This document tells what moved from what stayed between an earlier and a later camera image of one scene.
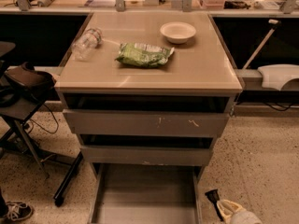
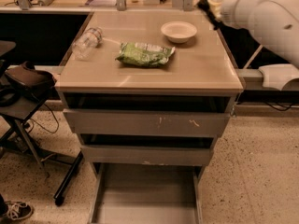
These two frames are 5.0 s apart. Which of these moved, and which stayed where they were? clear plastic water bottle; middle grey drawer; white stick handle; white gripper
Moved: white gripper
Stayed: middle grey drawer; white stick handle; clear plastic water bottle
